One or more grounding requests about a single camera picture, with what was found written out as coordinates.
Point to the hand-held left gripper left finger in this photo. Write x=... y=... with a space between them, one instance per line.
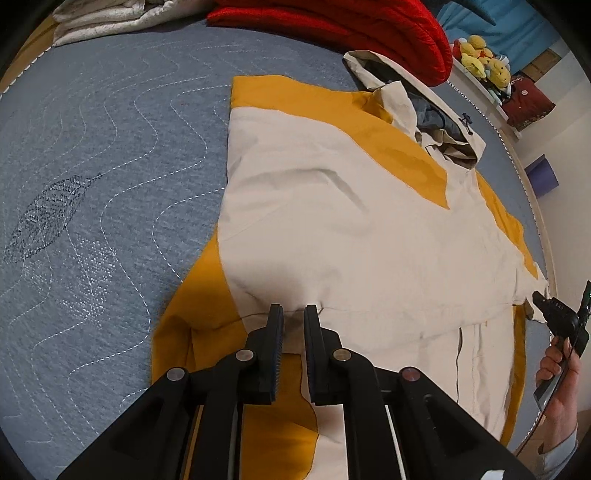
x=276 y=364

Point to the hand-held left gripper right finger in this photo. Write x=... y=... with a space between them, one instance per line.
x=310 y=364

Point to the yellow plush toy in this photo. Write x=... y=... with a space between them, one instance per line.
x=473 y=44
x=474 y=64
x=498 y=71

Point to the person's right hand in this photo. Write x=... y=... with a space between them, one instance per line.
x=568 y=397

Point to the red quilted blanket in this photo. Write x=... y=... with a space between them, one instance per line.
x=369 y=32

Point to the person's right forearm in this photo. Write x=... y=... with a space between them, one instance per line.
x=554 y=457

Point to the cream and yellow hooded jacket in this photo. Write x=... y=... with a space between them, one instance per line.
x=346 y=207

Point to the blue quilted bed cover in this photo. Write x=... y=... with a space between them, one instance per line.
x=115 y=138

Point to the white folded blanket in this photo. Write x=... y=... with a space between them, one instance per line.
x=115 y=18

